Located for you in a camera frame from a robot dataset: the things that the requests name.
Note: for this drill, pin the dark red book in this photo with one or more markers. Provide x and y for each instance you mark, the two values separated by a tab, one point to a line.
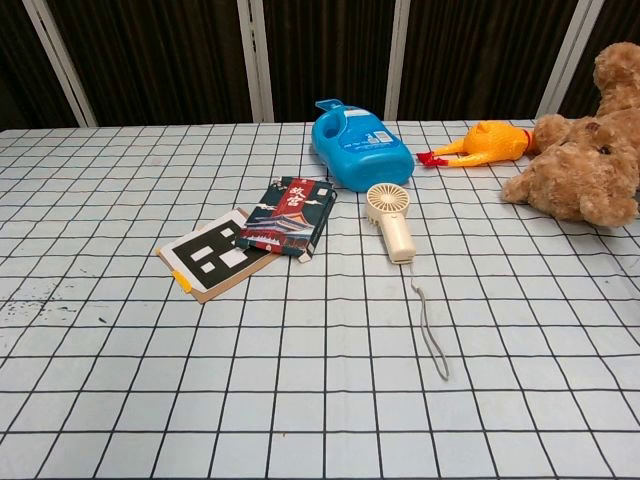
285	220

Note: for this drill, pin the cream handheld fan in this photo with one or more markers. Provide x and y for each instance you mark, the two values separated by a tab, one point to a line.
395	235

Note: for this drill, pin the yellow tape strip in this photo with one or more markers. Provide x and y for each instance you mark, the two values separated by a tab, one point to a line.
182	281

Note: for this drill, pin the dark pleated curtain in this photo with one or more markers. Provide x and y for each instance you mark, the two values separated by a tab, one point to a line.
165	55

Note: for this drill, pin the white black checked tablecloth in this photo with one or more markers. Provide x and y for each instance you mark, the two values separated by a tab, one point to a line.
320	400

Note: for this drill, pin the white metal frame post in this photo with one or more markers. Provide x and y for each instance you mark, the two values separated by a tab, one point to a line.
255	60
570	55
60	55
397	60

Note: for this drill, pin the blue detergent bottle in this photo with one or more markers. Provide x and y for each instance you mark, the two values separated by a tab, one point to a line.
360	160

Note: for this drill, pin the yellow rubber chicken toy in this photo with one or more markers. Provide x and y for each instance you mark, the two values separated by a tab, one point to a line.
490	142

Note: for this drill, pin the brown teddy bear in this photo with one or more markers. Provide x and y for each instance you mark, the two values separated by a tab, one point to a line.
575	170

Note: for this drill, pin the black white marker card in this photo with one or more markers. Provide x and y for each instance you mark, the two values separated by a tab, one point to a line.
215	255

